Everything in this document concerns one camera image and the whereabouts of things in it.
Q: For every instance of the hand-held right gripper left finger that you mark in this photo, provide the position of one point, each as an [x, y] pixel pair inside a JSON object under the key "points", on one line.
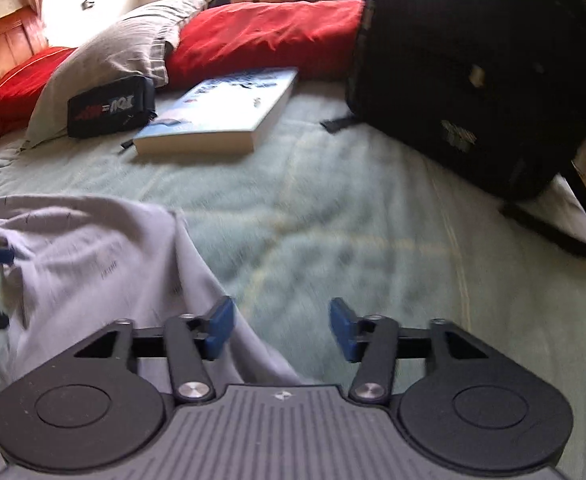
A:
{"points": [[220, 327]]}

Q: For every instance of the wall hook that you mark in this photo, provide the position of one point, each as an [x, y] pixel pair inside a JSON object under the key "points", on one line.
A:
{"points": [[88, 4]]}

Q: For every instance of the black backpack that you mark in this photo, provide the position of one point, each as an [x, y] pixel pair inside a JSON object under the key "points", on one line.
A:
{"points": [[473, 60]]}

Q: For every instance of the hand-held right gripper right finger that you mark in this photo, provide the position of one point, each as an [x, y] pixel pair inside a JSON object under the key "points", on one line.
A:
{"points": [[343, 330]]}

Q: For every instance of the black pouch with red print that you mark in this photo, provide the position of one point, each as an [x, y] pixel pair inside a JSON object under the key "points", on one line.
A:
{"points": [[108, 107]]}

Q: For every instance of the grey pants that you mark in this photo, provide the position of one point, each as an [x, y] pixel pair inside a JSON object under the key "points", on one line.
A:
{"points": [[98, 270]]}

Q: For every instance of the long red cushion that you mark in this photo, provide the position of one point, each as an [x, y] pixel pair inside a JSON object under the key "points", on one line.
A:
{"points": [[263, 40]]}

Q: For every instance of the grey pillow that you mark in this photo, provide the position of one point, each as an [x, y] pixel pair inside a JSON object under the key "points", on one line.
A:
{"points": [[118, 50]]}

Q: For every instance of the red folded quilt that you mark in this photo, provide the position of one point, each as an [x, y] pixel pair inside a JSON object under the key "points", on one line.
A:
{"points": [[18, 90]]}

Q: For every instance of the thick paperback book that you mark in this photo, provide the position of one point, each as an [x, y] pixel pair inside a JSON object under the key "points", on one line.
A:
{"points": [[223, 105]]}

